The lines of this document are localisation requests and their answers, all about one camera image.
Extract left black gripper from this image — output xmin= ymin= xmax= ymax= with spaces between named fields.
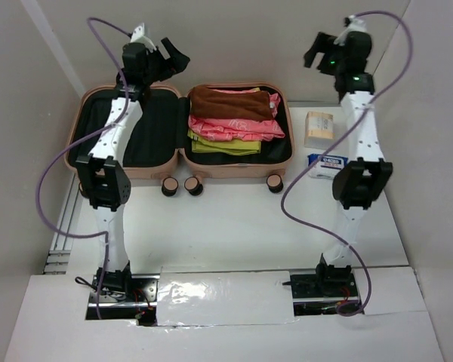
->
xmin=143 ymin=38 xmax=191 ymax=84

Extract brown towel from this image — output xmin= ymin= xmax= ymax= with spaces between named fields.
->
xmin=190 ymin=86 xmax=275 ymax=121

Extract pink patterned garment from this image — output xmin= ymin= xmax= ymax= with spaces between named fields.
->
xmin=188 ymin=87 xmax=285 ymax=142

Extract yellow-green shorts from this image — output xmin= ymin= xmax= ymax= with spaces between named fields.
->
xmin=187 ymin=129 xmax=261 ymax=156

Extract blue white wet wipes pack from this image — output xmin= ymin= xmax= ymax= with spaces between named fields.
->
xmin=307 ymin=153 xmax=349 ymax=179

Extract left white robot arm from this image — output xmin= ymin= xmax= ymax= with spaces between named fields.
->
xmin=76 ymin=35 xmax=190 ymax=301

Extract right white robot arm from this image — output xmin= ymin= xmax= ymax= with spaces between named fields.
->
xmin=304 ymin=30 xmax=393 ymax=296

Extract orange tissue pack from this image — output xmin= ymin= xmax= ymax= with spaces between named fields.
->
xmin=304 ymin=111 xmax=334 ymax=149

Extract pink open suitcase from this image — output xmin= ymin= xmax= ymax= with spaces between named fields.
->
xmin=63 ymin=79 xmax=297 ymax=198

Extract white taped cover sheet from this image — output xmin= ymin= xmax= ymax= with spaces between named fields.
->
xmin=156 ymin=267 xmax=298 ymax=327

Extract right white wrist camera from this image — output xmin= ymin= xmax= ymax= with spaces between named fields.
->
xmin=334 ymin=15 xmax=367 ymax=46

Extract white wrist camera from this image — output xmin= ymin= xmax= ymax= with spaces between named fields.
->
xmin=334 ymin=15 xmax=367 ymax=46
xmin=130 ymin=23 xmax=156 ymax=52

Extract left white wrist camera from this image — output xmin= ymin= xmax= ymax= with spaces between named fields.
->
xmin=130 ymin=23 xmax=156 ymax=52

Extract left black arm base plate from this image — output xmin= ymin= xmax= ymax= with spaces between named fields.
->
xmin=74 ymin=275 xmax=159 ymax=327

